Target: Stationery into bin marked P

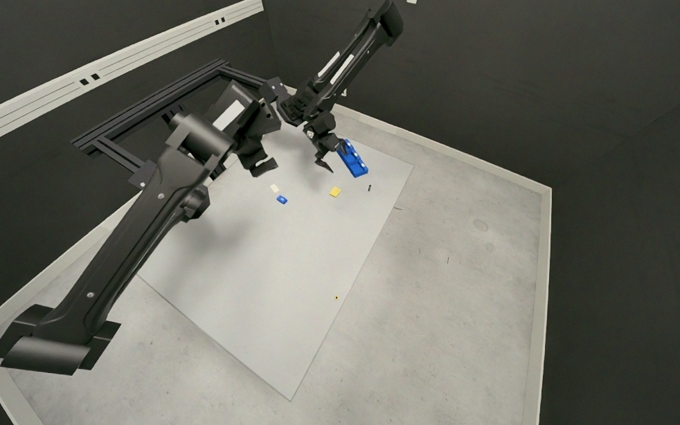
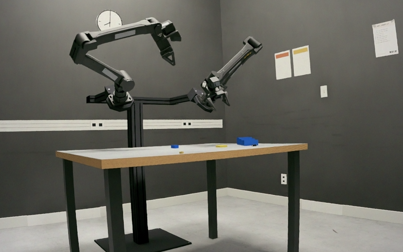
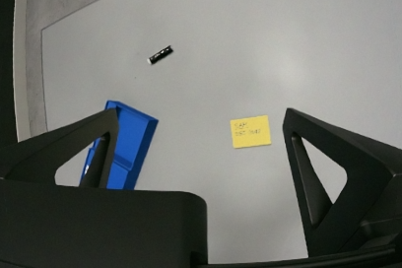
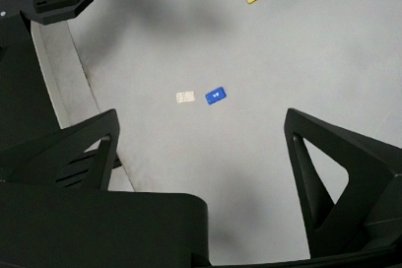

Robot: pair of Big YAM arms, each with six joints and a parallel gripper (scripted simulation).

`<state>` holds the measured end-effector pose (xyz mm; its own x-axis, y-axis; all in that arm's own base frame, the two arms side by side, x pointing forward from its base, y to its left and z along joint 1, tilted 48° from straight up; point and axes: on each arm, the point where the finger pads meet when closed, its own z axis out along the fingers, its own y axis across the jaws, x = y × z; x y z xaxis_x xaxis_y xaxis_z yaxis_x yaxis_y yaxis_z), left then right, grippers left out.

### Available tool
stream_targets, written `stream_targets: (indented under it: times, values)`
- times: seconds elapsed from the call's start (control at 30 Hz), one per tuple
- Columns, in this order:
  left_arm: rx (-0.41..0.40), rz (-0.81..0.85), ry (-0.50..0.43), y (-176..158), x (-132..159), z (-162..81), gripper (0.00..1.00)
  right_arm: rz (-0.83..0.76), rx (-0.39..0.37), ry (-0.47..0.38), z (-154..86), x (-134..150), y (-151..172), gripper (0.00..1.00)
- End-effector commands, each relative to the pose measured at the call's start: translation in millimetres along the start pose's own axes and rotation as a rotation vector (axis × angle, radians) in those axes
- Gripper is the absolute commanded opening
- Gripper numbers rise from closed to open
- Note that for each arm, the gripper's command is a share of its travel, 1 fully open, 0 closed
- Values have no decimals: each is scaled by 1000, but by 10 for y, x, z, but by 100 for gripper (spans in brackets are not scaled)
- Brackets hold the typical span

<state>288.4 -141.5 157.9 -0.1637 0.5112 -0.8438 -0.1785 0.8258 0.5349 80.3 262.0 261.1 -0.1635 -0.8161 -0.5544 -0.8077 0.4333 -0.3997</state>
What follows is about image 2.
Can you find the blue three-compartment bin rack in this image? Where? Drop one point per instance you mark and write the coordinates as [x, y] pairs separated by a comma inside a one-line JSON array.
[[246, 141]]

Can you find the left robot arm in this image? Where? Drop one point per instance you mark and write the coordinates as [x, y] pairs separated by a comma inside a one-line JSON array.
[[212, 83]]

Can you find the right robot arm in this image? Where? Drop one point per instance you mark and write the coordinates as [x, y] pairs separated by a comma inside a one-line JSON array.
[[87, 41]]

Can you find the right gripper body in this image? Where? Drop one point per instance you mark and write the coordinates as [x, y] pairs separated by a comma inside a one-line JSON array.
[[162, 50]]

